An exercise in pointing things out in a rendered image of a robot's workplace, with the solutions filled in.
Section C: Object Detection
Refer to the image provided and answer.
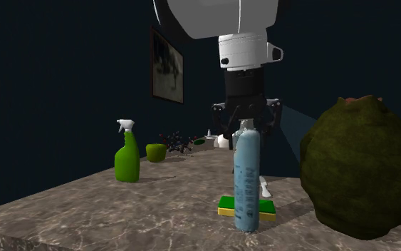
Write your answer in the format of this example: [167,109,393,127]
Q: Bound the large mossy green sack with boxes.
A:
[299,94,401,241]

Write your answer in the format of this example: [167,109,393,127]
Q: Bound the white utensil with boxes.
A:
[259,175,273,200]

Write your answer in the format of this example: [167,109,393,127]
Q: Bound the dark molecule model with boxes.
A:
[158,130,198,155]

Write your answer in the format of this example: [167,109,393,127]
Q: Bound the green and yellow sponge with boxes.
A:
[217,195,277,222]

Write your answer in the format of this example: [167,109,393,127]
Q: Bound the light blue bottle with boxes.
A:
[232,118,261,233]

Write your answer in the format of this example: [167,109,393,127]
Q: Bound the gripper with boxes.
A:
[211,67,284,141]

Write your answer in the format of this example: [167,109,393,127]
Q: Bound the dark framed wall picture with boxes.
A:
[150,25,184,105]

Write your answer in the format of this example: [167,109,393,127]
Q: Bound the green spray bottle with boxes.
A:
[113,118,141,184]

